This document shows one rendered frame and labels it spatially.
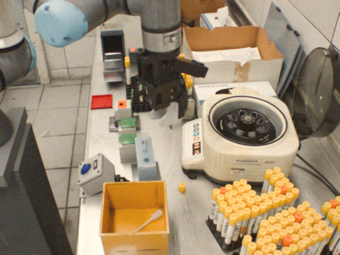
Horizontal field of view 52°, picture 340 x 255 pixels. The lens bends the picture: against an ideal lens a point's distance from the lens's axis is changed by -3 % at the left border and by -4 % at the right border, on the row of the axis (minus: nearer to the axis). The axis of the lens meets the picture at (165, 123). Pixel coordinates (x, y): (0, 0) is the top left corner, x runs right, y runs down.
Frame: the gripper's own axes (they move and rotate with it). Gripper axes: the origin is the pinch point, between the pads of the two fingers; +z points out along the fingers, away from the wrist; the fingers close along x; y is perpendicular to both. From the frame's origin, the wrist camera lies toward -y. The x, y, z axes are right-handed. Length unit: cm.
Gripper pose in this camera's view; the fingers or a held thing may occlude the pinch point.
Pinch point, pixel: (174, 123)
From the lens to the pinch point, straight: 83.3
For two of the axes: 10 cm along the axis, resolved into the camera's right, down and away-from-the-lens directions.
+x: 5.8, 4.7, -6.7
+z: 0.5, 7.9, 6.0
